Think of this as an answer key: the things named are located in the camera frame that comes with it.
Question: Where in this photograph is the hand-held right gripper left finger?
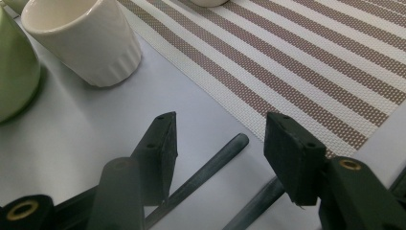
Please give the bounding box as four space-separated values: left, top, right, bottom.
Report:
130 110 179 207

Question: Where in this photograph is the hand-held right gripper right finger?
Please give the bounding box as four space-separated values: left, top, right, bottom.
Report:
262 111 327 207

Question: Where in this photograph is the metal spoon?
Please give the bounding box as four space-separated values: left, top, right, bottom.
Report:
145 132 250 229
223 176 285 230

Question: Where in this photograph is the light blue table mat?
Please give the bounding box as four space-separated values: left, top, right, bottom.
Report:
0 6 406 230

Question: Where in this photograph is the striped woven placemat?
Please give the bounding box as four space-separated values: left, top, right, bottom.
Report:
118 0 406 159

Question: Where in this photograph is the white ribbed cup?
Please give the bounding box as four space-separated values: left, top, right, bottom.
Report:
0 0 30 15
20 0 143 88

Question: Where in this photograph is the green bowl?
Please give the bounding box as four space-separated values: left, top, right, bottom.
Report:
0 6 42 124

